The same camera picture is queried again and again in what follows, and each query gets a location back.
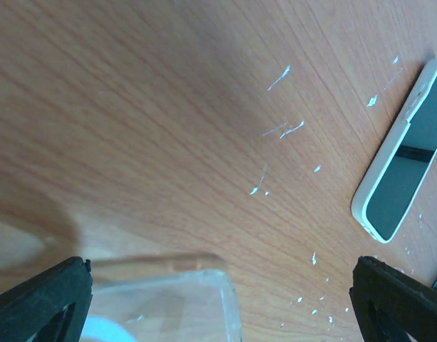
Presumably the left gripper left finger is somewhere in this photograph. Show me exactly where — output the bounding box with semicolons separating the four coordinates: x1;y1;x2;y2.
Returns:
0;256;93;342

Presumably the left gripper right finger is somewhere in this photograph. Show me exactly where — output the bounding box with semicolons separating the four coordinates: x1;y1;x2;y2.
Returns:
349;256;437;341

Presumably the white phone case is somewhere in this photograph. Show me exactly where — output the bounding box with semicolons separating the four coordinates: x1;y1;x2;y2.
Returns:
351;59;437;244

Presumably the clear magsafe phone case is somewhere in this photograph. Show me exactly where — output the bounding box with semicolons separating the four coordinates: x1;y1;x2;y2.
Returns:
80;252;243;341

